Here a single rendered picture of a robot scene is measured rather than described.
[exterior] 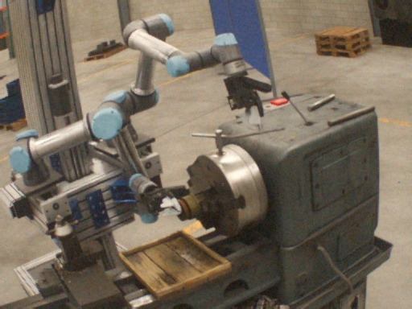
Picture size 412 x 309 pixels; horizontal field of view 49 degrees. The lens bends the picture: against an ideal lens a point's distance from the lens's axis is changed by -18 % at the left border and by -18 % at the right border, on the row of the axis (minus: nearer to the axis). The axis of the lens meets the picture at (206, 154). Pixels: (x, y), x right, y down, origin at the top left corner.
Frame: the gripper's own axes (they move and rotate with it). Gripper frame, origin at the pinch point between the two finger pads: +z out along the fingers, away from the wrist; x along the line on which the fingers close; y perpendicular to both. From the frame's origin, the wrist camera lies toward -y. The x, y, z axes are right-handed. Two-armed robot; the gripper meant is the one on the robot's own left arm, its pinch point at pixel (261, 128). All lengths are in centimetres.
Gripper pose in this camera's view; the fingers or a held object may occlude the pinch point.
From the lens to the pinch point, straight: 184.3
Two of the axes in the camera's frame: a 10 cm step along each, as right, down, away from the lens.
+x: 4.2, -0.8, -9.0
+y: -8.5, 3.1, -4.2
